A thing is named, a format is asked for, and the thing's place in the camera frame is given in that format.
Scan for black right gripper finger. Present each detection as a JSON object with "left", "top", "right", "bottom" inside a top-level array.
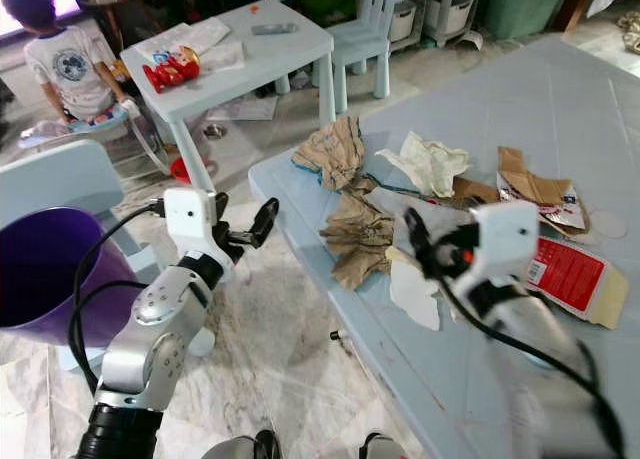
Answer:
[{"left": 403, "top": 208, "right": 453, "bottom": 282}]

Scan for purple plastic rubbish bin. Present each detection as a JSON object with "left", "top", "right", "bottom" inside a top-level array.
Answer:
[{"left": 0, "top": 207, "right": 106, "bottom": 358}]

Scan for green plastic bin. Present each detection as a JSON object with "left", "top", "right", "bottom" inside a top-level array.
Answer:
[{"left": 475, "top": 0, "right": 571, "bottom": 38}]

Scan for grey paper sheet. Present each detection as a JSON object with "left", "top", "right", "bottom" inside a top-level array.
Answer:
[{"left": 363, "top": 184, "right": 476, "bottom": 270}]

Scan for small brown cardboard scrap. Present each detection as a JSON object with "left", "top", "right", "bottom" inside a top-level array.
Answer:
[{"left": 453, "top": 177, "right": 501, "bottom": 202}]

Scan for brown crumpled paper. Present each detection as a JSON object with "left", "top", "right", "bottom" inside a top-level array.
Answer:
[{"left": 325, "top": 184, "right": 406, "bottom": 290}]

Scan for white crumpled paper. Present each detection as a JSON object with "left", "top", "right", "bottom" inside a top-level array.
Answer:
[{"left": 375, "top": 131, "right": 471, "bottom": 198}]

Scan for torn brown cardboard box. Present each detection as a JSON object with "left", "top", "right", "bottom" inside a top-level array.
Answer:
[{"left": 497, "top": 146, "right": 589, "bottom": 230}]

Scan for red carton box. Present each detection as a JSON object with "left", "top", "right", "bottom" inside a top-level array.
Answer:
[{"left": 525, "top": 234, "right": 631, "bottom": 330}]

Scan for red toy figure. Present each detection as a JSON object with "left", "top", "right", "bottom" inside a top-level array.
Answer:
[{"left": 143, "top": 46, "right": 201, "bottom": 93}]

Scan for light blue kids table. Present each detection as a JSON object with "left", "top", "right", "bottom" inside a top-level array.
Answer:
[{"left": 120, "top": 0, "right": 336, "bottom": 195}]

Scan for white printed paper sheets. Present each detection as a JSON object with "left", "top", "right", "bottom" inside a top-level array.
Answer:
[{"left": 150, "top": 17, "right": 246, "bottom": 75}]

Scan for pale blue folding table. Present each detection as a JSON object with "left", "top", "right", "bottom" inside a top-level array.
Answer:
[{"left": 248, "top": 34, "right": 640, "bottom": 459}]

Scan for grey remote control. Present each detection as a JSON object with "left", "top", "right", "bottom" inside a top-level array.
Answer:
[{"left": 252, "top": 22, "right": 299, "bottom": 36}]

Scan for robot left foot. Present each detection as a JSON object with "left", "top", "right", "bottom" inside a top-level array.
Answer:
[{"left": 203, "top": 431, "right": 281, "bottom": 459}]

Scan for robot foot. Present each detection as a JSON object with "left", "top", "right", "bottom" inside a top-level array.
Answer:
[
  {"left": 360, "top": 434, "right": 411, "bottom": 459},
  {"left": 203, "top": 431, "right": 281, "bottom": 459}
]

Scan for child in white shirt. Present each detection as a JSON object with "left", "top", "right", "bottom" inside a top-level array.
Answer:
[{"left": 10, "top": 0, "right": 136, "bottom": 130}]

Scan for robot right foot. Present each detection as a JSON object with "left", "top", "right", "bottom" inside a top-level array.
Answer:
[{"left": 360, "top": 434, "right": 411, "bottom": 459}]

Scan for white storage drawers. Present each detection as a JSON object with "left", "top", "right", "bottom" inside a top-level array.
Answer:
[{"left": 390, "top": 0, "right": 476, "bottom": 48}]

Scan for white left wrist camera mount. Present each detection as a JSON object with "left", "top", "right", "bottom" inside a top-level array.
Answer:
[{"left": 163, "top": 188, "right": 219, "bottom": 265}]

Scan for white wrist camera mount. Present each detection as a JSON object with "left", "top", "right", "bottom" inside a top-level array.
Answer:
[
  {"left": 163, "top": 188, "right": 219, "bottom": 265},
  {"left": 465, "top": 201, "right": 541, "bottom": 292}
]

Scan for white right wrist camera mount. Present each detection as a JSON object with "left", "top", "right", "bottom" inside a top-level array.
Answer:
[{"left": 465, "top": 201, "right": 541, "bottom": 292}]

